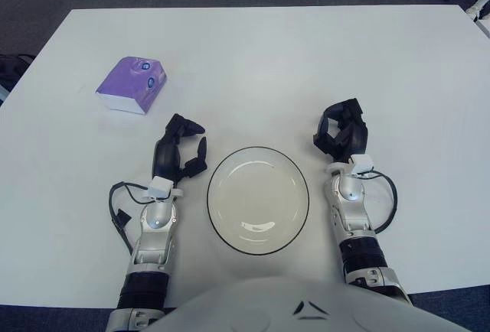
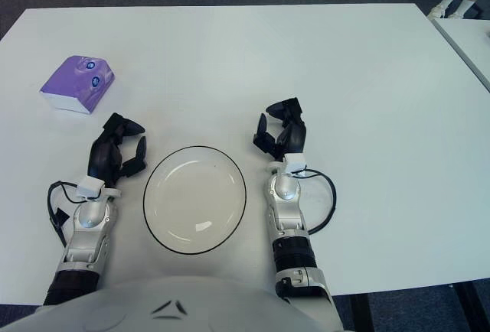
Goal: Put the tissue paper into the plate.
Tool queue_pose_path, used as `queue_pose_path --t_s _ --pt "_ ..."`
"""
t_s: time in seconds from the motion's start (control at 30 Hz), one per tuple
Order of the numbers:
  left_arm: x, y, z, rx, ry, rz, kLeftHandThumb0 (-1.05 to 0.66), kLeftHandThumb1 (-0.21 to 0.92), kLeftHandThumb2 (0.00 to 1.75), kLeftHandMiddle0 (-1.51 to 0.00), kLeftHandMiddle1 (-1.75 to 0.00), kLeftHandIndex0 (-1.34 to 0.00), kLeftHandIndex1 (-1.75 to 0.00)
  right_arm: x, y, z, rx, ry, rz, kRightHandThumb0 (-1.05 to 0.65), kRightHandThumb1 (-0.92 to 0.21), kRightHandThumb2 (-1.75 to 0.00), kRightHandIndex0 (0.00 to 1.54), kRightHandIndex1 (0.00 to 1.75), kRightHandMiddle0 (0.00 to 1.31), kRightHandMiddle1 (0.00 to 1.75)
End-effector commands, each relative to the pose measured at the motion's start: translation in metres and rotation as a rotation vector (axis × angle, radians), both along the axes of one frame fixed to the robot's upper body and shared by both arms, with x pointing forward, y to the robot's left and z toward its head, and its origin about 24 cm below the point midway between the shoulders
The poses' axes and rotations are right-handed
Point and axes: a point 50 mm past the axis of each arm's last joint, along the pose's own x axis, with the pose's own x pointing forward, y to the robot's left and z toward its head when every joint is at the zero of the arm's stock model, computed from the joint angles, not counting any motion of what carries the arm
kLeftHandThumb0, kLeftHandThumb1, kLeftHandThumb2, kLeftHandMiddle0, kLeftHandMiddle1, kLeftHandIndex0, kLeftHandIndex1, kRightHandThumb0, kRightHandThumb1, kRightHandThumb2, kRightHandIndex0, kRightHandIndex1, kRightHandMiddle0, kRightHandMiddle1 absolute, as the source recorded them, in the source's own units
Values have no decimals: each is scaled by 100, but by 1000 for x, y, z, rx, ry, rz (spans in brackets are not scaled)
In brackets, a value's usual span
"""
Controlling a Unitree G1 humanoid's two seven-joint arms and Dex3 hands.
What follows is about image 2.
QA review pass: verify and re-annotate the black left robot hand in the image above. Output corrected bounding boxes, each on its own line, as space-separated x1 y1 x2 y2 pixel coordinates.
87 112 148 188

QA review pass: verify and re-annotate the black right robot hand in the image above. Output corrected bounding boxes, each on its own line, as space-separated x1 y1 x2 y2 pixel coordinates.
251 97 308 163

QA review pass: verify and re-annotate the purple tissue paper pack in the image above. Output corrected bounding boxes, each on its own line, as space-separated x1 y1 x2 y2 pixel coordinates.
39 55 116 116

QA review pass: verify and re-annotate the white plate with black rim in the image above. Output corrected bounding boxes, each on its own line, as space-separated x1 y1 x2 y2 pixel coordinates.
142 145 247 255

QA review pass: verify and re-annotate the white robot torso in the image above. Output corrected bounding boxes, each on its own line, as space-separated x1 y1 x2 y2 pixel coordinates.
0 275 345 332

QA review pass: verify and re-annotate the black table leg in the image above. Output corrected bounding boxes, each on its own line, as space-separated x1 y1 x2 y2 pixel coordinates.
453 280 490 332
350 293 374 332

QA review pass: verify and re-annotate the white neighbouring table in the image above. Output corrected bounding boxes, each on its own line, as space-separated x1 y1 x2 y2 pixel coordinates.
432 18 490 94

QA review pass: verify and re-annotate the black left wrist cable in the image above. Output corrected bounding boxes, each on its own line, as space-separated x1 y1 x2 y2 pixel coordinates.
47 181 83 249

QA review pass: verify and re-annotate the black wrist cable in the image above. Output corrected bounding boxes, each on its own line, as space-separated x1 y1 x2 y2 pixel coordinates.
296 169 338 236
47 181 83 249

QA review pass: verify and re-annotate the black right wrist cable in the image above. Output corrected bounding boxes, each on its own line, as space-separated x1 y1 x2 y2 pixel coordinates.
296 169 338 236

